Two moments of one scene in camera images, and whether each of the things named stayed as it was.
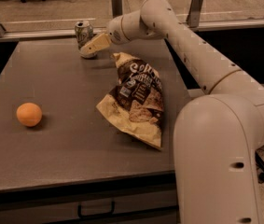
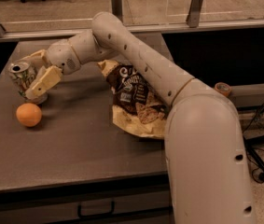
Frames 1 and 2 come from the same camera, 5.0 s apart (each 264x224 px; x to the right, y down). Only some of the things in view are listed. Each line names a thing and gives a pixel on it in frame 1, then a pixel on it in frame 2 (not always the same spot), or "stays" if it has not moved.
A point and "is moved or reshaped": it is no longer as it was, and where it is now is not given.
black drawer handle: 96,215 stays
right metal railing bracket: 193,17 stays
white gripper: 115,30 → 62,55
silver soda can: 83,33 is moved or reshaped
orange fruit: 29,114 stays
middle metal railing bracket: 117,3 stays
